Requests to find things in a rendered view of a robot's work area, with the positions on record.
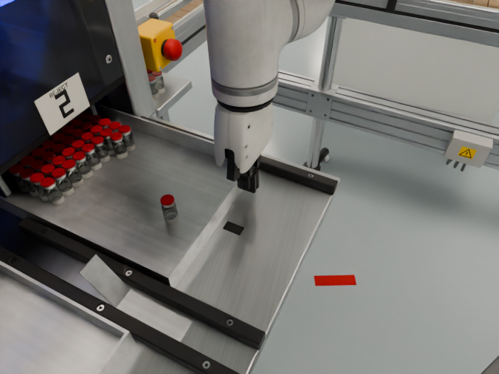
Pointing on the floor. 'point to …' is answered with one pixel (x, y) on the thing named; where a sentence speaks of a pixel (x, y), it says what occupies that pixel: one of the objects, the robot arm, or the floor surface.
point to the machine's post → (129, 62)
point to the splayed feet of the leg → (323, 157)
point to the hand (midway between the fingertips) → (248, 178)
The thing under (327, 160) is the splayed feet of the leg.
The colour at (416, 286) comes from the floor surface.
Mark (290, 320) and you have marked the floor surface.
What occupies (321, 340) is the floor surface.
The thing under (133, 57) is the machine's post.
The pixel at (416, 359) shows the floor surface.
